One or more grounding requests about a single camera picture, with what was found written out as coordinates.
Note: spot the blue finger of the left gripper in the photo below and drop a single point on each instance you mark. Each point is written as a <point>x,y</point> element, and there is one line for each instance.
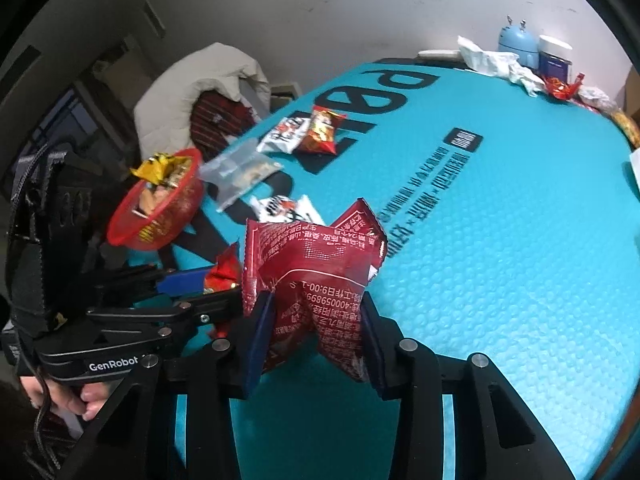
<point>182,282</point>
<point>211,308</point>

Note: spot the clear zip bag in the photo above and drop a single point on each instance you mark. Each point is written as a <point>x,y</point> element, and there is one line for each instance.
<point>236,171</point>

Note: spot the red plaid scarf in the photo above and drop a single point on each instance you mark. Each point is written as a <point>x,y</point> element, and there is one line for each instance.
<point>216,122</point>

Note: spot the teal mat with black letters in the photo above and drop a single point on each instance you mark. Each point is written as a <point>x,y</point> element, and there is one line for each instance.
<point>514,231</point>

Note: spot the red gold snack packet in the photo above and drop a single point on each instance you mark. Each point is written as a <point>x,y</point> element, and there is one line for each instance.
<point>319,137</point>

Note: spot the red candy wrapper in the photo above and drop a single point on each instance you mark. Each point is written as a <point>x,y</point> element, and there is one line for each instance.
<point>561,90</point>

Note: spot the white snack packet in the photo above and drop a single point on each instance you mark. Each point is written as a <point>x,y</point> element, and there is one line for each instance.
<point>284,137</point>
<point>282,209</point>

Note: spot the person's left hand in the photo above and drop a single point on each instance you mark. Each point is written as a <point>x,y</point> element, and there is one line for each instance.
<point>86,404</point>

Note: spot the crumpled white tissue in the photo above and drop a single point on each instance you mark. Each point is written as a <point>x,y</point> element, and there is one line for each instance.
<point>503,65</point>

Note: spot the navy jar white lid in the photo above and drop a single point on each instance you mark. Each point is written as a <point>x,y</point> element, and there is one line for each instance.
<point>554,58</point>

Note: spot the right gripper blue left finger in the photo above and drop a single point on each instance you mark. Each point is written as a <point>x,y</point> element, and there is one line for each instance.
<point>250,341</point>

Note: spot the red plastic mesh basket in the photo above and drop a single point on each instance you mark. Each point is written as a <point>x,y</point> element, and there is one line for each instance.
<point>163,201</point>

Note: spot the light blue deer humidifier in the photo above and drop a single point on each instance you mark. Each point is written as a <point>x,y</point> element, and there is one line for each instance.
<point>516,38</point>

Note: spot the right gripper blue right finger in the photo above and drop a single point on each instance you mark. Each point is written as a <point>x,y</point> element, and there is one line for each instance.
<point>391,359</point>

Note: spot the dark red foil packet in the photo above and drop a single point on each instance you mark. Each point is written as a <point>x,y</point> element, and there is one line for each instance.
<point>317,276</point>

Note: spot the yellow black snack packet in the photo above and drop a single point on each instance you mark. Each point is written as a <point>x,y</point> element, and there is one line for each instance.
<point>160,167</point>

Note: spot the white quilted jacket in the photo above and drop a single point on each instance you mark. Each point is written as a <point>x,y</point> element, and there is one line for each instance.
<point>163,115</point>

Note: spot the wall access panel frame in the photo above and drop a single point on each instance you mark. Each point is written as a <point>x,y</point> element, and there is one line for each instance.
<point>284,94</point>

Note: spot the orange red snack packet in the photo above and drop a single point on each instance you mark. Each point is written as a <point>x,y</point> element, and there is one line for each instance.
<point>226,273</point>

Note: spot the beige bread snack packet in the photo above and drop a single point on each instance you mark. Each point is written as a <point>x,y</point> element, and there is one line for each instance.
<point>151,197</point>

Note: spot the yellow patterned snack bag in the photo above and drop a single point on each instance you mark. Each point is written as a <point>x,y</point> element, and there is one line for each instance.
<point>628,127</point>

